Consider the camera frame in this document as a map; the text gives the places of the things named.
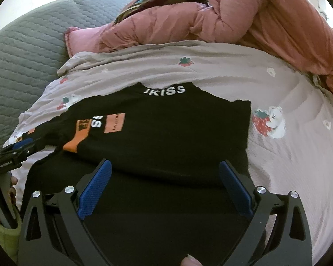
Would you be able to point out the strawberry printed blanket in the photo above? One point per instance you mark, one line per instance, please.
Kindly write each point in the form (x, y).
(224, 69)

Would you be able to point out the pink pillow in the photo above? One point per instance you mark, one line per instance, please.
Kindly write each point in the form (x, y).
(83, 37)

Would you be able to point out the person's left hand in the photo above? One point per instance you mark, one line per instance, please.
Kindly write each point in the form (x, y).
(14, 183)

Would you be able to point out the grey quilted headboard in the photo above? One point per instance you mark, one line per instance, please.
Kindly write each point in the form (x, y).
(30, 47)

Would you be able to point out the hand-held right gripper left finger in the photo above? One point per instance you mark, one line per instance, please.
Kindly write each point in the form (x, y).
(95, 185)

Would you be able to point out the person's right hand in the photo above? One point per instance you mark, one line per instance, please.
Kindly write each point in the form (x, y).
(191, 261)

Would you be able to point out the pink puffy comforter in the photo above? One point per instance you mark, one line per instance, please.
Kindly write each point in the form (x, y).
(266, 13)

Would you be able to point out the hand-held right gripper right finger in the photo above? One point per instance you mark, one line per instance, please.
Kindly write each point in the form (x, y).
(236, 185)

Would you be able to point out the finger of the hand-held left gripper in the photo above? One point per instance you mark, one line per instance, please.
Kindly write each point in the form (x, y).
(22, 143)
(33, 148)

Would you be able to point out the person's left forearm green sleeve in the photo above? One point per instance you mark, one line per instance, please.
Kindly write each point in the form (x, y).
(2, 241)

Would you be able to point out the black printed t-shirt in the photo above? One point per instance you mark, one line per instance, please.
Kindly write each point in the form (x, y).
(161, 133)

